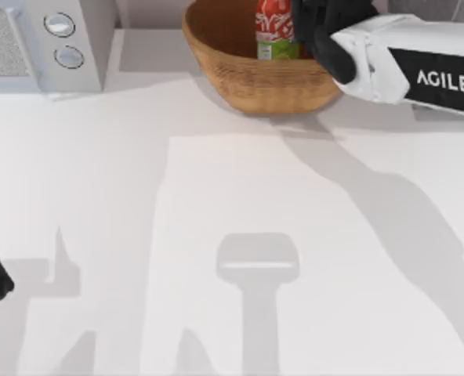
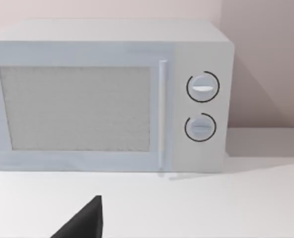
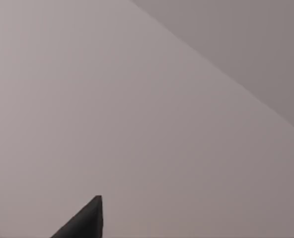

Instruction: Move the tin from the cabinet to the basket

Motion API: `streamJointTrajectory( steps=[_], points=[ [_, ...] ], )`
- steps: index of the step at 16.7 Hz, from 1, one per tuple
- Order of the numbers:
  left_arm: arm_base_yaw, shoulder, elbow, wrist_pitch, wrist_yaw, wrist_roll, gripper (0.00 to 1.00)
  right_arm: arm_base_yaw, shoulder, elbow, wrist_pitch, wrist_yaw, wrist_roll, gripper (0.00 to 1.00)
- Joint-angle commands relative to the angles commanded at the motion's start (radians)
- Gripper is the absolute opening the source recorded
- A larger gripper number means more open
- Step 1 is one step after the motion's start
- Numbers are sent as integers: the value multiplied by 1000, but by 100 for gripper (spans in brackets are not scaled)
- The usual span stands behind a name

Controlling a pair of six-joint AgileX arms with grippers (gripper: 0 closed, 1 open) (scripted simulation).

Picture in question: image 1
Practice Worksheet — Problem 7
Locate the red and green can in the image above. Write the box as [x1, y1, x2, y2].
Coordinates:
[255, 0, 307, 62]

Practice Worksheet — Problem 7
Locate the wooden woven basket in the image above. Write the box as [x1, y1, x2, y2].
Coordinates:
[181, 0, 343, 115]

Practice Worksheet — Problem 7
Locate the pale microwave oven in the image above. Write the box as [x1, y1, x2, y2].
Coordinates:
[0, 0, 106, 96]

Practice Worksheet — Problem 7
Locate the round grey microwave knob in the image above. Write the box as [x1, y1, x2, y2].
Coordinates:
[53, 44, 85, 70]
[43, 12, 77, 38]

